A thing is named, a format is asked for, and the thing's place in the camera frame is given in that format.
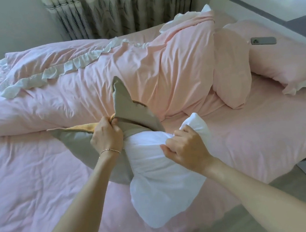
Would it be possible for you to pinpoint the person's right hand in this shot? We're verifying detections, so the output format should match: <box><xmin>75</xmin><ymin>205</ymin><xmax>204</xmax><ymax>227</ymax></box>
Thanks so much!
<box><xmin>158</xmin><ymin>122</ymin><xmax>216</xmax><ymax>178</ymax></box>

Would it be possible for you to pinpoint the person's left hand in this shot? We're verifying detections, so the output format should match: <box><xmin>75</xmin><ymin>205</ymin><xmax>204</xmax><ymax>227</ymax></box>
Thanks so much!
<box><xmin>87</xmin><ymin>114</ymin><xmax>126</xmax><ymax>159</ymax></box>

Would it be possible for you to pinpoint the grey-green cushion cover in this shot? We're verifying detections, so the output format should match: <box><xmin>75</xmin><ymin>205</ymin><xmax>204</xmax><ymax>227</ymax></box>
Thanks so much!
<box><xmin>42</xmin><ymin>71</ymin><xmax>171</xmax><ymax>193</ymax></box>

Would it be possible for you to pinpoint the white cushion insert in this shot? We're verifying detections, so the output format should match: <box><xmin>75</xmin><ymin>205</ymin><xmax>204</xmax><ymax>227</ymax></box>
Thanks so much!
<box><xmin>120</xmin><ymin>111</ymin><xmax>221</xmax><ymax>232</ymax></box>

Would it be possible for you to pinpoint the person's right forearm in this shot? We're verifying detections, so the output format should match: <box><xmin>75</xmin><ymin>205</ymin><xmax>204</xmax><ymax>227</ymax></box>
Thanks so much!
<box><xmin>200</xmin><ymin>148</ymin><xmax>306</xmax><ymax>232</ymax></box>

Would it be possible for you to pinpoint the person's left forearm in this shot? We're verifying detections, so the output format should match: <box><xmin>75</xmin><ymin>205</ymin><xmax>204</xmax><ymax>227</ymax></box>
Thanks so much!
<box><xmin>28</xmin><ymin>150</ymin><xmax>127</xmax><ymax>232</ymax></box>

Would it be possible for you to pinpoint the pink pillow with white ruffle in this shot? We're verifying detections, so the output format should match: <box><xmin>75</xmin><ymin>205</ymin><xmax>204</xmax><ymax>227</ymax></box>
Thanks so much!
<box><xmin>221</xmin><ymin>14</ymin><xmax>306</xmax><ymax>102</ymax></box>

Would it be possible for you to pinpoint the pink duvet with white ruffle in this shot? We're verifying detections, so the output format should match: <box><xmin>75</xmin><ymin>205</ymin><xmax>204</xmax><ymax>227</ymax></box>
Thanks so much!
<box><xmin>0</xmin><ymin>3</ymin><xmax>226</xmax><ymax>138</ymax></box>

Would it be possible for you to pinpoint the pink bed sheet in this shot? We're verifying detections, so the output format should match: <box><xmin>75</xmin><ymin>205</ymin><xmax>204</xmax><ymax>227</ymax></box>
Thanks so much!
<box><xmin>0</xmin><ymin>8</ymin><xmax>306</xmax><ymax>232</ymax></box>

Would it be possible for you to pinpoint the cream and grey patterned curtain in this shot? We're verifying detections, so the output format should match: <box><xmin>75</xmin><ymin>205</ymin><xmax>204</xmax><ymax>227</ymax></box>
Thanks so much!
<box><xmin>38</xmin><ymin>0</ymin><xmax>200</xmax><ymax>46</ymax></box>

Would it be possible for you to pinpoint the grey smartphone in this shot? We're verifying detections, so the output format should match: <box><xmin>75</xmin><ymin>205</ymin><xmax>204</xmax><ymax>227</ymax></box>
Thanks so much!
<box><xmin>250</xmin><ymin>35</ymin><xmax>277</xmax><ymax>47</ymax></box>

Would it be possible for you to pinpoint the thin gold bracelet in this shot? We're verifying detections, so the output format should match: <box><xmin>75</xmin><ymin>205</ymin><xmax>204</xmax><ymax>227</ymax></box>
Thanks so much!
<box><xmin>98</xmin><ymin>147</ymin><xmax>122</xmax><ymax>158</ymax></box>

